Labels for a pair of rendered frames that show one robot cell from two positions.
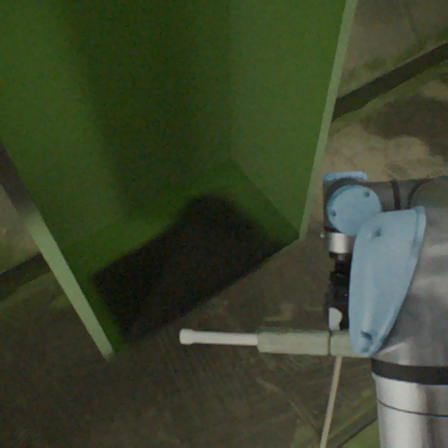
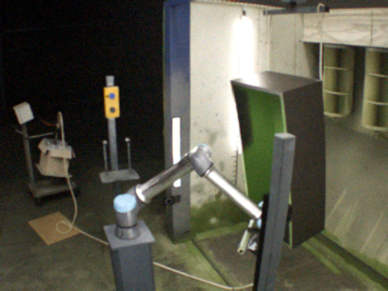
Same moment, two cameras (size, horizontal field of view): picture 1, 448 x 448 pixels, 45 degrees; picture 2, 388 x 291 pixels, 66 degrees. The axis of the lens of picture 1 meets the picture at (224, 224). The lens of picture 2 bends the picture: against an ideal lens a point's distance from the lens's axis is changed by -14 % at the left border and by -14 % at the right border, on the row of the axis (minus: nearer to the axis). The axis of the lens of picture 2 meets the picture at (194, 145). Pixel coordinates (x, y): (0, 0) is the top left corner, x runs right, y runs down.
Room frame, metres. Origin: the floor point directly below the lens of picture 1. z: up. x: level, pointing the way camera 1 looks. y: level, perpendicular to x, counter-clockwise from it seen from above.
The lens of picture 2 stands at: (0.22, -2.26, 1.90)
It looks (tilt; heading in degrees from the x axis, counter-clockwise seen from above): 17 degrees down; 91
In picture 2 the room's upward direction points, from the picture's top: straight up
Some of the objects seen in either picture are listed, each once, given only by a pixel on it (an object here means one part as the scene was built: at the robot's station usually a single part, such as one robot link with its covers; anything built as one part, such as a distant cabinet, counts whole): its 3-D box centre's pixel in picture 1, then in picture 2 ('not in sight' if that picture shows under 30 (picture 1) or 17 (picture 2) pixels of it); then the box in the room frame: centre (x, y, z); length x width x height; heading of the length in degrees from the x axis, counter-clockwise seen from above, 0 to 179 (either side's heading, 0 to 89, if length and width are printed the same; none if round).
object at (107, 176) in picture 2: not in sight; (117, 158); (-0.47, 0.45, 0.95); 0.26 x 0.15 x 0.32; 24
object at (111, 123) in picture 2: not in sight; (114, 166); (-0.54, 0.60, 0.82); 0.06 x 0.06 x 1.64; 24
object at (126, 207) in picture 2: not in sight; (126, 209); (-0.26, -0.24, 0.83); 0.17 x 0.15 x 0.18; 80
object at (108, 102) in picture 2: not in sight; (111, 102); (-0.51, 0.54, 1.42); 0.12 x 0.06 x 0.26; 24
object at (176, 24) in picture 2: not in sight; (176, 129); (0.03, 0.69, 1.14); 0.18 x 0.18 x 2.29; 24
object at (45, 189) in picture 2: not in sight; (43, 151); (-1.76, 1.56, 0.64); 0.73 x 0.50 x 1.27; 39
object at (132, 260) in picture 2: not in sight; (132, 268); (-0.27, -0.25, 0.32); 0.31 x 0.31 x 0.64; 24
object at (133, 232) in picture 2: not in sight; (127, 226); (-0.27, -0.25, 0.69); 0.19 x 0.19 x 0.10
